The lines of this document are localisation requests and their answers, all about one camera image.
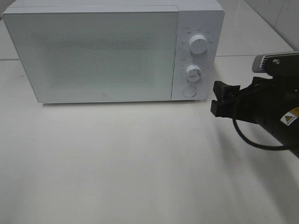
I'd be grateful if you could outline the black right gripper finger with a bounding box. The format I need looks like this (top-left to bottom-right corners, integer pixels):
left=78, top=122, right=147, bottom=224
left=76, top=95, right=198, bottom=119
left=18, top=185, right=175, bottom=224
left=213, top=81, right=241, bottom=103
left=210, top=100, right=234, bottom=118

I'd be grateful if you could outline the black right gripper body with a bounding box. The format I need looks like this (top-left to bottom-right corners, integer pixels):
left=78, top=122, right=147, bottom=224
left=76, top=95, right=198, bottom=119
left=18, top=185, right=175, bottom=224
left=229, top=77, right=287, bottom=131

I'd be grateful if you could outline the round white door release button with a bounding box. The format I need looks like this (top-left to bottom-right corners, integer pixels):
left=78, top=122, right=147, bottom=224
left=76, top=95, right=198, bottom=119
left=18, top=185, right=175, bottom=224
left=183, top=86, right=197, bottom=97

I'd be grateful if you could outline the white microwave knob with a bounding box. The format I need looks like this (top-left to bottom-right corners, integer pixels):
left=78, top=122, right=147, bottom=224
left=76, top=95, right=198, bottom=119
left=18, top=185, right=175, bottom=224
left=189, top=34, right=207, bottom=55
left=185, top=64, right=201, bottom=82

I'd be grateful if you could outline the white microwave door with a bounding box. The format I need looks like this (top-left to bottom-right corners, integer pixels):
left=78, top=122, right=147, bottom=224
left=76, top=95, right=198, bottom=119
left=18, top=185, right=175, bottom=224
left=3, top=6, right=178, bottom=103

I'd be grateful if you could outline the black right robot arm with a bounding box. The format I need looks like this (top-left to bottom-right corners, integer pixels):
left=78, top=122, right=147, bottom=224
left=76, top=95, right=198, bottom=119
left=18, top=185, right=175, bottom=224
left=211, top=77, right=299, bottom=156

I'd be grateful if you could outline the white adjacent table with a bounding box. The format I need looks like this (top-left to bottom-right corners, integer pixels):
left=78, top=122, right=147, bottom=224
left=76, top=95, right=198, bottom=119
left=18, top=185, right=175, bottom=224
left=216, top=0, right=293, bottom=56

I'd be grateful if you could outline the white microwave oven body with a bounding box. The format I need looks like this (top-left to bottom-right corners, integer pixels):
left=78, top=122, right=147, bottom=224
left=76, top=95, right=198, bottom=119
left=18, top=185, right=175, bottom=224
left=2, top=0, right=225, bottom=101

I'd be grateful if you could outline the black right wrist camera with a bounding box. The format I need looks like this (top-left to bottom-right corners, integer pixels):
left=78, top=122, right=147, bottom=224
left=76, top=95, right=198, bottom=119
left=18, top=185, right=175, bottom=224
left=252, top=51, right=299, bottom=77

